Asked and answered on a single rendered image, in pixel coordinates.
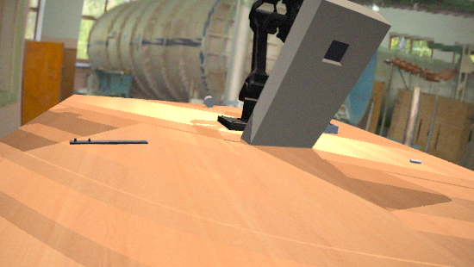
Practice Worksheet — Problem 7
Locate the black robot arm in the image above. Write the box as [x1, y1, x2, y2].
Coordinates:
[237, 0, 303, 122]

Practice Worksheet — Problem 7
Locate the cream panel with round hole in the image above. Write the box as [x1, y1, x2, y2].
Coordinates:
[240, 0, 391, 149]

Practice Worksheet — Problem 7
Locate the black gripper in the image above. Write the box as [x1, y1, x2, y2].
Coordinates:
[262, 1, 298, 43]

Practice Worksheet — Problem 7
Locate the dark grey flat bar with two small pins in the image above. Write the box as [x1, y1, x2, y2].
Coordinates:
[69, 138, 148, 145]

